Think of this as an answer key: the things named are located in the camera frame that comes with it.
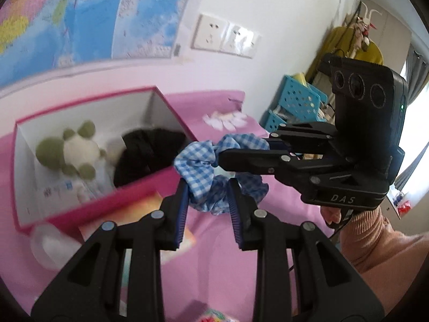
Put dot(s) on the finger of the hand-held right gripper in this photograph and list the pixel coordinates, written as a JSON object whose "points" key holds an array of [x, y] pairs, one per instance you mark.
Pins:
{"points": [[301, 133], [251, 161]]}

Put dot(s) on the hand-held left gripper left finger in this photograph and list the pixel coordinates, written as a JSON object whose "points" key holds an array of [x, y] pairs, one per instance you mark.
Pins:
{"points": [[181, 214]]}

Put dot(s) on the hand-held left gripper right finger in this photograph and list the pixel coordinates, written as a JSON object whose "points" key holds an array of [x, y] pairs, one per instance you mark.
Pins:
{"points": [[236, 214]]}

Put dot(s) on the blue checked scrunchie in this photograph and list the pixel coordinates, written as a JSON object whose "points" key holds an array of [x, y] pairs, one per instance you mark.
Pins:
{"points": [[197, 161]]}

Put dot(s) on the black cloth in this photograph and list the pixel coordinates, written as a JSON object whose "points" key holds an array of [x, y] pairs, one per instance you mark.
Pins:
{"points": [[144, 157]]}

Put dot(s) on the pink cardboard box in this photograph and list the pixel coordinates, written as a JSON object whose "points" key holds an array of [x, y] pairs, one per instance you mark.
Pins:
{"points": [[100, 208]]}

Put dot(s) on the green and white plush toy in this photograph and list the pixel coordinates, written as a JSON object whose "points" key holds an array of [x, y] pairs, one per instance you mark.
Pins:
{"points": [[80, 151]]}

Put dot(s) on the cotton swab bag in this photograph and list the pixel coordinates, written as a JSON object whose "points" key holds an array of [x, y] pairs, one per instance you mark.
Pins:
{"points": [[60, 187]]}

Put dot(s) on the person's right forearm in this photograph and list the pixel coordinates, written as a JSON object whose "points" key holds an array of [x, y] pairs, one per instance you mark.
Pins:
{"points": [[378, 251]]}

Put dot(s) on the person's right hand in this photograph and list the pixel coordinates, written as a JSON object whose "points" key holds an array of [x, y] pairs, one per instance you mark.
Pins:
{"points": [[330, 216]]}

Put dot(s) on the blue plastic basket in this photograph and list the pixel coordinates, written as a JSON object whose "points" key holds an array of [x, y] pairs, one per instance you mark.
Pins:
{"points": [[273, 122], [295, 97]]}

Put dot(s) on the pastel tissue pack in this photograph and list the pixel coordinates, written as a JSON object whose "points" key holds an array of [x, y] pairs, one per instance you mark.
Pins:
{"points": [[140, 208]]}

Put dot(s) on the pink printed bed sheet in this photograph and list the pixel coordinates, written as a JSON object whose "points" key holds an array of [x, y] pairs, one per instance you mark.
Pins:
{"points": [[218, 268]]}

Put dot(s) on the grey curtain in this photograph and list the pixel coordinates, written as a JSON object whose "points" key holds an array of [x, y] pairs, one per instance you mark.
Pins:
{"points": [[415, 73]]}

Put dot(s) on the yellow hanging garment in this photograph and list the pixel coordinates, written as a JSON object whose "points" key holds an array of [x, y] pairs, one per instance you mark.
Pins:
{"points": [[335, 40]]}

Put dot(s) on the small red packet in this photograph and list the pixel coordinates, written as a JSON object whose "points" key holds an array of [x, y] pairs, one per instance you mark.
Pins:
{"points": [[404, 208]]}

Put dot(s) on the hanging toy figure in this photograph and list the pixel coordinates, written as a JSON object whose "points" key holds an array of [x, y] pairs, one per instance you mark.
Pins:
{"points": [[362, 30]]}

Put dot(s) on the beige wardrobe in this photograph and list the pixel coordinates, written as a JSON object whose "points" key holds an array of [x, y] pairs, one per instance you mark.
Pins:
{"points": [[395, 33]]}

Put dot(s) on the floral pocket tissue packet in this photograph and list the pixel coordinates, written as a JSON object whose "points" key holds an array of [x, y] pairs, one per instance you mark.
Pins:
{"points": [[214, 315]]}

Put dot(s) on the white spray bottle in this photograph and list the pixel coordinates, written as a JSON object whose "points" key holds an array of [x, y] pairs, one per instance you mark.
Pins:
{"points": [[47, 245]]}

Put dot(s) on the white wall socket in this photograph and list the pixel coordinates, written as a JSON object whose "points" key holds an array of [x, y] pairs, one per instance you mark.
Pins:
{"points": [[209, 33], [241, 42]]}

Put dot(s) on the colourful wall map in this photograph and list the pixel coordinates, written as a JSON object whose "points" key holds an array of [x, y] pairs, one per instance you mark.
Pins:
{"points": [[100, 13]]}

